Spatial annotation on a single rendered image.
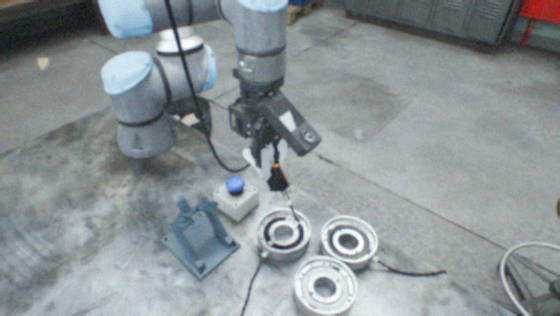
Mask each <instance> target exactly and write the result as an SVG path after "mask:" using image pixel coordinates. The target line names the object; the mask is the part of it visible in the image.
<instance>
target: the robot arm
mask: <svg viewBox="0 0 560 316"><path fill-rule="evenodd" d="M169 1H170V4H171V8H172V12H173V16H174V19H175V23H176V27H177V30H178V33H179V37H180V41H181V45H182V48H183V52H184V56H185V59H186V63H187V66H188V69H189V73H190V77H191V80H192V84H193V87H194V91H195V93H196V94H201V93H204V92H207V91H210V90H211V89H212V88H213V86H214V84H215V82H216V77H217V67H216V62H215V58H214V57H213V52H212V50H211V49H210V47H209V46H207V45H206V44H204V41H203V39H202V38H201V37H200V36H198V35H197V34H196V33H195V29H194V26H196V25H200V24H204V23H209V22H213V21H218V20H225V21H227V22H229V23H230V24H232V25H233V26H234V37H235V48H236V55H237V68H234V69H233V77H234V78H236V79H238V80H239V92H240V96H239V97H238V98H236V100H235V101H234V102H233V103H231V104H229V105H228V110H229V120H230V128H231V130H232V131H234V132H236V133H237V134H239V135H240V137H242V138H244V139H245V140H246V139H248V138H250V139H252V141H251V143H250V145H249V149H243V152H242V153H243V157H244V158H245V159H246V160H247V161H248V162H249V163H250V164H251V165H253V166H254V167H255V168H256V169H257V172H258V174H259V175H260V177H261V178H263V180H264V181H267V179H268V178H269V177H270V176H271V173H270V167H271V165H270V163H269V161H270V157H271V154H272V155H273V158H274V164H273V165H283V163H284V161H285V156H286V152H287V149H288V148H289V146H290V147H291V148H292V150H293V151H294V152H295V153H296V154H297V155H298V156H299V157H305V156H306V155H308V153H309V152H310V151H312V150H313V149H314V148H315V147H316V146H317V145H318V144H319V143H321V141H322V138H321V136H320V135H319V134H318V133H317V132H316V131H315V129H314V128H313V127H312V126H311V125H310V124H309V121H307V120H306V119H305V118H304V117H303V115H302V114H301V113H300V112H299V111H298V110H297V109H296V107H295V106H294V105H293V104H292V103H291V102H290V100H289V99H288V98H287V97H286V96H285V95H284V93H283V92H282V91H281V90H280V88H281V87H283V85H284V84H285V73H286V71H287V8H288V0H169ZM98 3H99V6H100V9H101V12H102V15H103V18H104V19H105V21H106V24H107V26H108V28H109V30H110V32H111V33H112V34H113V35H114V36H115V37H117V38H119V39H127V38H136V37H146V36H149V35H150V34H153V33H157V32H158V33H159V37H160V39H159V42H158V43H157V45H156V46H155V48H156V52H157V56H155V57H150V56H149V55H148V54H146V53H144V52H137V53H135V52H130V53H125V54H124V53H122V54H120V55H117V56H115V57H113V58H112V59H110V60H109V61H108V63H107V64H106V65H105V66H104V68H103V70H102V78H103V81H104V84H105V85H104V86H105V90H106V92H107V93H108V96H109V98H110V101H111V104H112V107H113V110H114V112H115V117H116V120H117V144H118V147H119V149H120V151H121V152H122V153H123V154H124V155H126V156H128V157H131V158H138V159H143V158H151V157H154V156H157V155H160V154H162V153H164V152H166V151H168V150H169V149H170V148H171V147H172V146H173V145H174V144H175V143H176V142H177V138H178V137H177V132H176V128H175V126H174V125H173V123H172V122H171V120H170V119H169V117H168V116H167V115H166V114H165V112H164V109H163V104H166V103H169V102H172V101H176V100H179V99H182V98H185V97H188V96H191V93H190V91H189V87H188V84H187V80H186V77H185V74H184V70H183V67H182V63H181V61H180V57H179V54H178V50H177V47H176V43H175V37H174V32H173V29H172V26H171V23H170V19H169V16H168V12H167V9H166V5H165V2H164V0H98ZM238 102H239V103H238ZM237 103H238V104H237ZM236 104H237V105H236ZM232 114H233V115H235V122H236V126H235V125H233V121H232Z"/></svg>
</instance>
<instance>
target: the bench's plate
mask: <svg viewBox="0 0 560 316"><path fill-rule="evenodd" d="M165 114H166V115H167V116H168V117H169V119H170V120H171V122H172V123H173V125H174V126H175V128H176V132H177V137H178V138H177V142H176V143H175V144H174V145H173V146H172V147H171V148H170V149H169V150H168V151H166V152H164V153H162V154H160V155H157V156H154V157H151V158H143V159H138V158H131V157H128V156H126V155H124V154H123V153H122V152H121V151H120V149H119V147H118V144H117V120H116V117H115V112H114V110H113V107H112V104H111V105H109V106H107V107H104V108H102V109H100V110H98V111H93V112H91V113H89V114H86V115H84V116H82V117H80V118H77V119H75V120H73V121H72V122H69V123H67V124H65V125H63V126H60V127H58V128H56V129H54V130H51V131H49V132H47V133H45V134H42V135H40V136H38V137H36V138H32V139H30V140H28V141H25V142H23V143H21V144H19V145H16V146H14V147H12V148H10V149H7V150H5V151H3V152H1V153H0V316H189V315H190V314H191V313H192V311H193V310H194V309H195V308H196V305H197V302H198V290H199V302H198V305H197V308H196V310H194V312H193V313H192V314H191V315H190V316H240V314H241V309H242V307H243V305H244V302H245V300H246V296H247V293H248V287H249V285H250V280H251V278H252V277H253V274H254V273H255V272H256V269H257V267H258V266H259V262H260V260H261V254H262V253H263V251H262V250H261V247H260V246H259V245H257V244H259V243H258V237H257V226H258V223H259V221H260V219H261V218H262V216H263V215H264V214H265V213H267V212H268V211H272V210H277V209H290V208H289V207H288V206H287V205H286V202H285V200H284V198H283V196H282V195H281V193H280V191H270V188H269V187H268V185H267V183H266V181H264V180H263V178H261V177H260V175H259V174H258V172H257V169H256V168H255V167H254V166H253V165H250V166H248V167H247V168H246V169H244V170H242V171H240V172H237V173H232V172H229V171H227V170H225V169H224V168H223V167H222V166H220V165H219V164H218V162H217V161H216V159H215V156H214V154H213V152H212V150H211V148H210V146H209V144H208V142H207V140H206V137H205V135H204V134H202V133H201V132H199V131H197V130H195V129H194V128H192V127H190V126H189V125H187V124H185V123H184V122H183V121H181V120H179V119H178V118H176V117H174V116H171V115H169V114H167V113H165ZM95 135H96V136H95ZM67 156H68V157H67ZM129 175H130V176H129ZM233 176H240V177H241V178H242V179H243V180H244V181H245V182H247V183H249V184H250V185H252V186H253V187H257V188H258V189H259V191H260V204H259V205H258V206H257V207H256V208H255V209H253V210H252V211H250V212H249V213H248V214H246V215H245V216H244V217H243V218H242V219H240V220H239V221H238V222H237V221H236V220H234V219H233V218H231V217H230V216H229V215H227V214H226V213H223V212H222V211H220V210H219V209H217V208H214V209H213V210H214V211H215V213H216V214H217V216H218V218H219V219H220V221H221V223H222V225H223V227H224V228H225V230H226V232H227V233H228V234H229V235H230V236H232V237H233V238H234V239H236V241H237V242H238V243H240V245H241V246H240V247H239V248H238V249H236V250H235V252H234V253H233V254H231V255H230V256H229V257H228V258H227V259H226V260H224V261H223V262H222V263H221V264H220V265H218V266H217V267H216V268H215V269H214V270H212V271H211V272H210V273H208V274H207V275H205V277H204V278H203V279H202V280H201V279H200V278H199V277H198V276H197V275H195V274H193V273H192V272H191V271H190V270H189V269H188V268H187V267H186V266H185V265H184V264H183V263H182V262H181V261H180V260H179V259H178V258H177V256H176V255H175V254H174V253H173V252H172V251H171V250H170V249H169V248H168V247H166V246H165V245H164V244H163V243H162V242H161V239H162V238H164V237H165V236H166V235H168V234H169V233H171V232H172V230H171V229H170V227H169V225H168V224H169V223H170V222H172V221H173V220H175V219H176V218H178V217H180V215H179V214H178V213H179V212H181V211H180V210H179V208H178V206H177V205H176V203H175V201H174V200H173V199H172V198H171V197H170V195H171V194H173V193H174V192H176V191H181V192H182V193H183V195H184V196H185V199H186V201H187V203H188V204H189V206H190V208H193V207H194V206H195V205H197V204H198V203H200V202H201V201H202V196H208V200H209V201H214V198H213V197H214V191H215V190H216V189H219V188H220V187H222V186H223V185H224V184H226V181H227V180H228V179H229V178H230V177H233ZM250 182H251V183H250ZM286 191H287V193H288V195H289V197H290V201H291V204H292V208H293V210H294V211H299V212H300V213H302V214H303V215H304V216H305V217H306V218H307V219H308V220H309V222H310V225H311V241H310V244H309V247H308V248H307V250H306V251H305V252H304V253H303V254H302V255H301V256H299V257H298V258H296V259H294V260H292V261H287V262H281V261H276V260H273V259H271V258H270V257H268V256H266V257H265V258H264V259H263V261H262V264H261V268H260V270H259V271H258V273H257V276H256V277H255V278H254V282H253V284H252V285H251V286H252V290H251V291H250V298H249V299H248V304H247V305H246V309H245V311H244V313H243V316H309V315H307V314H306V313H305V312H304V311H303V310H302V309H301V308H300V307H299V305H298V304H297V303H296V300H295V297H294V277H295V274H296V271H297V269H298V268H299V267H300V266H301V265H302V264H303V263H304V262H306V261H307V260H309V259H312V258H314V257H320V256H324V255H323V253H322V251H321V248H320V239H321V232H322V229H323V227H324V225H325V224H326V223H327V222H328V221H329V220H331V219H333V218H335V217H337V216H344V215H343V214H340V213H338V212H336V211H335V210H334V209H332V208H330V207H328V206H327V205H325V204H323V203H322V202H320V201H318V200H316V199H315V198H313V197H311V196H309V194H307V193H305V192H304V191H302V190H300V189H298V188H297V187H293V186H290V187H287V188H286ZM24 236H25V237H24ZM376 237H377V248H376V251H375V254H374V256H375V257H377V258H378V259H379V260H380V261H381V262H383V263H385V264H386V265H387V266H391V267H393V268H395V269H399V270H401V271H402V270H404V271H408V272H414V273H416V272H421V273H423V272H432V271H438V269H436V268H434V267H433V266H431V265H429V264H427V263H426V262H424V261H422V260H420V259H419V258H417V257H415V256H414V255H412V254H410V253H408V252H407V251H404V250H402V249H401V248H399V247H397V246H395V245H393V244H392V243H390V242H389V241H387V240H385V239H383V238H382V237H380V236H378V235H377V234H376ZM256 245H257V246H256ZM255 246H256V247H255ZM130 247H131V248H130ZM254 247H255V249H254ZM253 249H254V250H253ZM252 250H253V252H252ZM251 252H252V254H251ZM250 254H251V265H252V268H254V270H253V269H252V268H251V265H250ZM36 256H37V257H36ZM66 260H67V261H66ZM361 270H362V271H363V273H364V274H365V276H366V277H367V276H368V277H367V280H368V293H367V295H366V297H365V298H364V300H363V301H362V302H361V303H359V304H357V305H355V306H353V307H352V309H351V310H350V311H349V312H348V314H347V315H346V316H517V315H515V314H513V313H512V312H510V311H508V310H506V309H505V308H503V307H501V306H500V305H498V304H496V303H495V302H494V301H492V300H490V299H487V298H485V297H483V296H482V295H480V294H478V293H476V292H475V291H473V290H471V289H470V288H468V287H466V286H464V285H463V284H461V283H459V282H457V281H456V280H454V279H452V278H450V277H449V276H448V275H446V274H445V273H443V272H442V273H441V274H437V273H436V274H435V275H428V276H424V275H421V276H417V275H409V274H402V273H397V272H395V271H394V270H389V269H387V268H386V267H383V266H382V265H381V264H380V263H377V262H375V261H373V260H372V261H371V263H370V264H369V265H368V266H366V267H364V268H362V269H361ZM425 270H426V271H425ZM215 272H216V273H215ZM363 273H362V272H361V271H360V270H358V271H352V274H354V277H355V279H356V283H357V293H356V297H355V301H354V304H356V303H358V302H359V301H361V300H362V299H363V297H364V296H365V294H366V291H367V281H366V278H365V276H364V275H363ZM176 276H179V277H176ZM183 276H185V277H188V278H190V279H191V280H192V281H194V282H195V284H196V285H197V287H198V290H197V287H196V285H195V284H194V283H193V282H192V281H191V280H189V279H188V278H185V277H183ZM171 277H174V278H171ZM167 278H170V279H167ZM165 279H166V280H165ZM161 280H163V281H161ZM159 281H161V282H159ZM354 304H353V305H354ZM457 306H458V308H457Z"/></svg>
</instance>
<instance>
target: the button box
mask: <svg viewBox="0 0 560 316"><path fill-rule="evenodd" d="M244 182H245V181H244ZM213 198H214V201H217V203H218V204H219V205H218V206H217V207H216V208H217V209H219V210H220V211H222V212H223V213H226V214H227V215H229V216H230V217H231V218H233V219H234V220H236V221H237V222H238V221H239V220H240V219H242V218H243V217H244V216H245V215H246V214H248V213H249V212H250V211H252V210H253V209H255V208H256V207H257V206H258V205H259V204H260V191H259V189H258V188H257V187H253V186H252V185H250V184H249V183H247V182H245V186H244V187H243V188H242V189H240V190H239V191H231V190H229V189H227V188H226V184H224V185H223V186H222V187H220V188H219V189H216V190H215V191H214V197H213Z"/></svg>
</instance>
